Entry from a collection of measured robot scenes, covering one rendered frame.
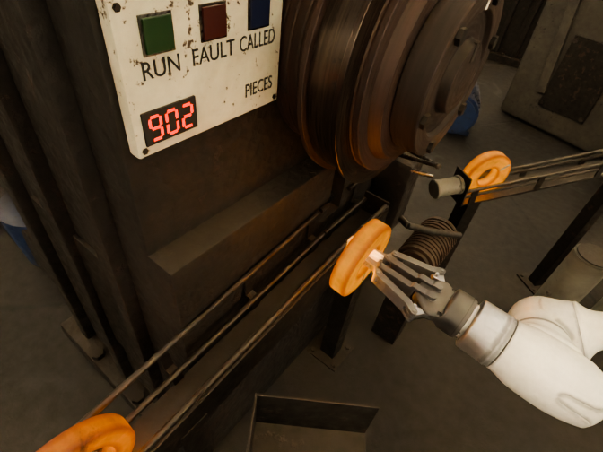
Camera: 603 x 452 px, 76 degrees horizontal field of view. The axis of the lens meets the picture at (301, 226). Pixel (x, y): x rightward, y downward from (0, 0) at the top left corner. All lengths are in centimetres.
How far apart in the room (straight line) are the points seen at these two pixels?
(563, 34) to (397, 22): 290
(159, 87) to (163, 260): 27
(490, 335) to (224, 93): 53
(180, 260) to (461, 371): 128
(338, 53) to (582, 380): 56
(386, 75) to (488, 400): 133
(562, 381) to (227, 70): 63
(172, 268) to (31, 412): 104
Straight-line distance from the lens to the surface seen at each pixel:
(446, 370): 167
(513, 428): 169
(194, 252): 66
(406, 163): 108
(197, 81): 55
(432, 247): 126
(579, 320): 81
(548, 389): 69
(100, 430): 66
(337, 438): 80
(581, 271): 156
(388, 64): 60
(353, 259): 66
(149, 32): 48
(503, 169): 135
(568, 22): 346
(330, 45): 58
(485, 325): 67
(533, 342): 68
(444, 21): 63
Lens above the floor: 135
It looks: 43 degrees down
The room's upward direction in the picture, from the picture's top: 8 degrees clockwise
